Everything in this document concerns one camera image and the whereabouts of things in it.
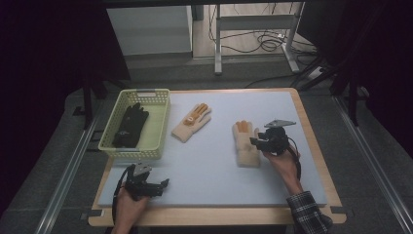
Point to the beige knit glove orange fingers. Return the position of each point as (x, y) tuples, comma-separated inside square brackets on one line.
[(191, 125), (245, 149)]

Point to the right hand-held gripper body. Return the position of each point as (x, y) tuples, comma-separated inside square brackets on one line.
[(276, 139)]

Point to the yellow-green plastic basket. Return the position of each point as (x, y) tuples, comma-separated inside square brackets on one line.
[(152, 130)]

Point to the grey foam mat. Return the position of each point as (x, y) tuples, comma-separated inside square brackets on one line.
[(207, 175)]

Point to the person's right hand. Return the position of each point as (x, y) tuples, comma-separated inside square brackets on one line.
[(282, 164)]

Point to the aluminium floor rail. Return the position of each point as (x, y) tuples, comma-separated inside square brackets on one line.
[(65, 182), (373, 165)]

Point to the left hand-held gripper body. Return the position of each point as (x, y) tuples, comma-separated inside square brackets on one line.
[(141, 185)]

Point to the black stand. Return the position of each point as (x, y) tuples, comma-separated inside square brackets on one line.
[(87, 104)]

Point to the grey metal desk frame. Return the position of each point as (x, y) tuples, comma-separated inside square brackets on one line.
[(256, 22)]

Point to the person's left hand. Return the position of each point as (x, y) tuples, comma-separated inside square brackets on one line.
[(130, 206)]

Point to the black glove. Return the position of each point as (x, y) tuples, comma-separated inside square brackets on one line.
[(134, 118), (125, 140)]

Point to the white power strip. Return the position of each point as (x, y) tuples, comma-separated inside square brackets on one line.
[(315, 73)]

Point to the white cabinet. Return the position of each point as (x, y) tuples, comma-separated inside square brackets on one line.
[(152, 31)]

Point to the black tripod legs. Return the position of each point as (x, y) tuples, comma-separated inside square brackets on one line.
[(311, 73)]

